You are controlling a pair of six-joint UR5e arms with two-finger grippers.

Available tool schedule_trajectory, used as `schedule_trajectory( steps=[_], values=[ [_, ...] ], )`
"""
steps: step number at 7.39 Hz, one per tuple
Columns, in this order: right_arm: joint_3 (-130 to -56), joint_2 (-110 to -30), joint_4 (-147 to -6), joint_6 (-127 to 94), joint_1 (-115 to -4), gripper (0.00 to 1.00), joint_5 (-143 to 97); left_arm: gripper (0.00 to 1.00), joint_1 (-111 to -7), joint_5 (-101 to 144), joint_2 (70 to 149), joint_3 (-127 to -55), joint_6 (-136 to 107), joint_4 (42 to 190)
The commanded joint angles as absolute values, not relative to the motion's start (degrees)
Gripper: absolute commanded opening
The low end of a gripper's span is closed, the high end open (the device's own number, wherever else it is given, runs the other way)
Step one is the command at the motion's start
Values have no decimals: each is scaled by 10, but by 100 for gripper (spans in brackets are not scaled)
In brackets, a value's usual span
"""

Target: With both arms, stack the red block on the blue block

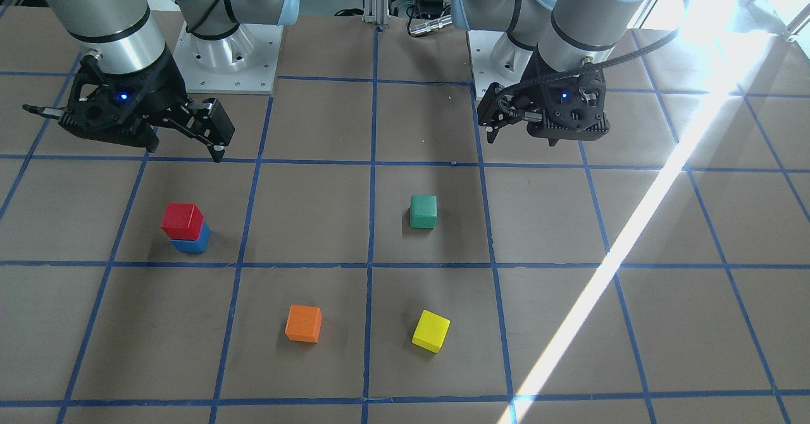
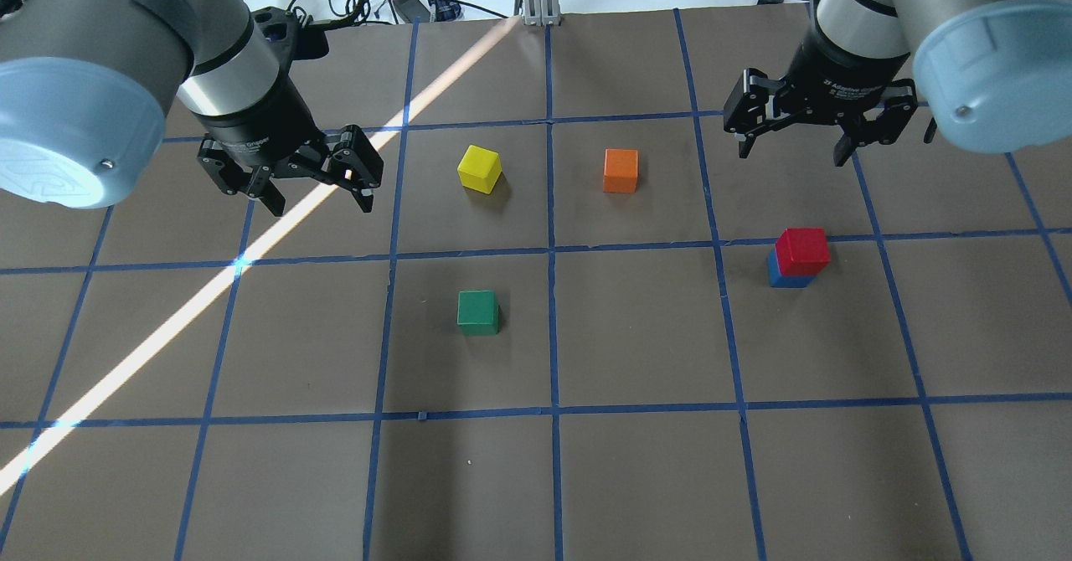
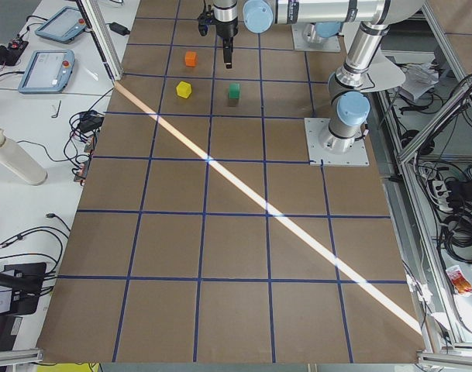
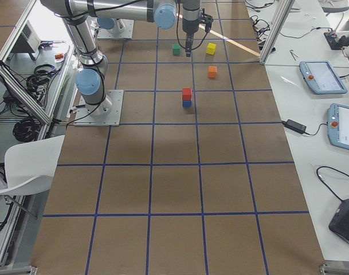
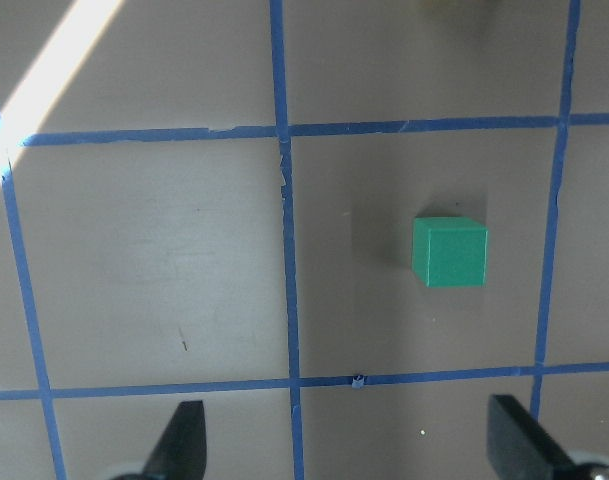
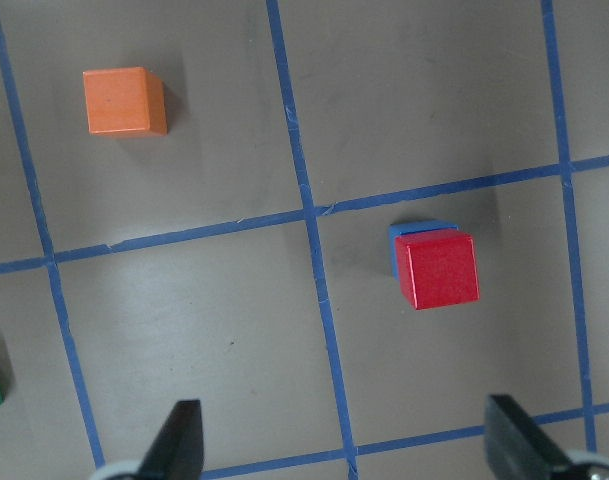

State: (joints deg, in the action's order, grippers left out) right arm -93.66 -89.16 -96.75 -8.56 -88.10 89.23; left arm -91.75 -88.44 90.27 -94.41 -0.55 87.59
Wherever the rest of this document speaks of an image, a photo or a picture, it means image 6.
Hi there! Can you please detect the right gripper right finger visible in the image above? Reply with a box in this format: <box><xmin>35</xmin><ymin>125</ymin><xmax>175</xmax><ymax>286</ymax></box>
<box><xmin>484</xmin><ymin>394</ymin><xmax>573</xmax><ymax>480</ymax></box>

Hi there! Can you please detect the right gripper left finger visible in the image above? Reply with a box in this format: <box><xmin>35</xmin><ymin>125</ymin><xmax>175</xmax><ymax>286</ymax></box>
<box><xmin>137</xmin><ymin>399</ymin><xmax>204</xmax><ymax>479</ymax></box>

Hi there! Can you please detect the red wooden block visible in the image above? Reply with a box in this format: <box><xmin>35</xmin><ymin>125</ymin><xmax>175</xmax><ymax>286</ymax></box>
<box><xmin>394</xmin><ymin>229</ymin><xmax>480</xmax><ymax>310</ymax></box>

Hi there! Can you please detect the blue wooden block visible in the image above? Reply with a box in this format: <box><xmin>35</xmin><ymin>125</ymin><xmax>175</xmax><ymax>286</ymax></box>
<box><xmin>388</xmin><ymin>220</ymin><xmax>459</xmax><ymax>280</ymax></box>

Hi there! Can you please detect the orange wooden block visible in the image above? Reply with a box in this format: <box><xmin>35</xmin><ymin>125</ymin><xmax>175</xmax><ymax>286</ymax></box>
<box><xmin>83</xmin><ymin>66</ymin><xmax>168</xmax><ymax>138</ymax></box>

